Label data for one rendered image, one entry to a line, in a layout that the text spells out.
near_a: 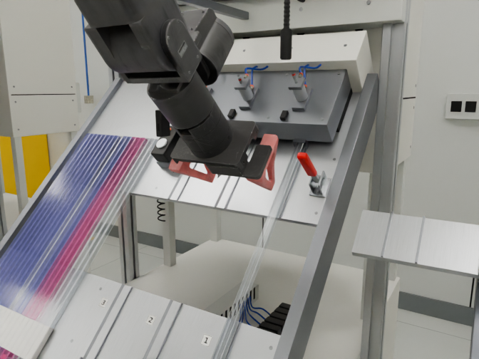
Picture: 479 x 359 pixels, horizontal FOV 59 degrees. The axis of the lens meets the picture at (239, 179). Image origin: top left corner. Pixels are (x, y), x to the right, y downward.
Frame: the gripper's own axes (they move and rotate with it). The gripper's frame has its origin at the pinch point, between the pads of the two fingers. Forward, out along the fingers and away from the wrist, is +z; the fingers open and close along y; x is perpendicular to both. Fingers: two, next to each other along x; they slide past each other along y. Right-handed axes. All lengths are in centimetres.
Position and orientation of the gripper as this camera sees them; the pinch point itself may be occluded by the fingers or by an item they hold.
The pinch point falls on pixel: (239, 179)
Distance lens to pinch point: 59.3
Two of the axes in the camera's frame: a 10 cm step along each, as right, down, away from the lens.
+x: -3.5, 8.3, -4.2
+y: -8.6, -1.1, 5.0
